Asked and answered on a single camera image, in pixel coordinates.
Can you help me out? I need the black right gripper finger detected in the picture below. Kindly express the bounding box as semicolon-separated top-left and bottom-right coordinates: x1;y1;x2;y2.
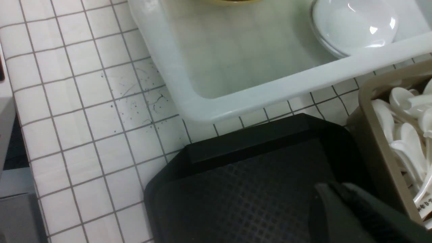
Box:
310;183;432;243

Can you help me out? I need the black plastic serving tray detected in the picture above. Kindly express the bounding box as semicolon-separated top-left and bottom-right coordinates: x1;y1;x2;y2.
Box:
144;113;378;243

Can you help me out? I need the olive plastic spoon bin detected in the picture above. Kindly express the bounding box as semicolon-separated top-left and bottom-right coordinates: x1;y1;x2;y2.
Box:
347;60;432;224

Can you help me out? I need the lower white dish in tub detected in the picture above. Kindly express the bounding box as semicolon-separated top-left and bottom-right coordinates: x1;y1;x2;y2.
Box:
310;19;349;59

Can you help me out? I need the white dish in tub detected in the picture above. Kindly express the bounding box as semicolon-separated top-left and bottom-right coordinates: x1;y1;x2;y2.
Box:
310;0;399;57
310;19;349;59

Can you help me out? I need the top white dish in tub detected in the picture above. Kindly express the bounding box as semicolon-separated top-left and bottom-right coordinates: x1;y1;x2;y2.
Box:
310;0;399;57

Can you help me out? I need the large white plastic tub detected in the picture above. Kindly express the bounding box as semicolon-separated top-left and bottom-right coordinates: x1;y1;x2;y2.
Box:
128;0;431;123

